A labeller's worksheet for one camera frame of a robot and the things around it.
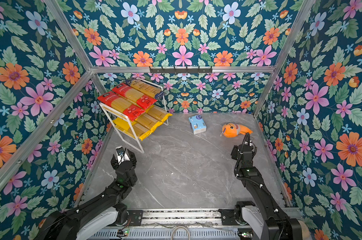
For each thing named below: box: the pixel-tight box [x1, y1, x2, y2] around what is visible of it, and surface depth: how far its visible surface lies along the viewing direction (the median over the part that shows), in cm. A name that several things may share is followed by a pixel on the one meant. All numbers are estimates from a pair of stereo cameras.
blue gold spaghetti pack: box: [125, 78, 165, 100], surface depth 86 cm
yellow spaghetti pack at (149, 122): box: [135, 113, 163, 133], surface depth 93 cm
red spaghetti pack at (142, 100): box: [112, 82, 157, 110], surface depth 82 cm
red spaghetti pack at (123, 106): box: [97, 91, 146, 122], surface depth 77 cm
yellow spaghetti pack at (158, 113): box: [145, 105, 173, 122], surface depth 97 cm
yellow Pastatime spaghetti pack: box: [112, 118, 153, 141], surface depth 90 cm
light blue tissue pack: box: [188, 114, 207, 135], surface depth 109 cm
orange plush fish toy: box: [222, 123, 253, 138], surface depth 102 cm
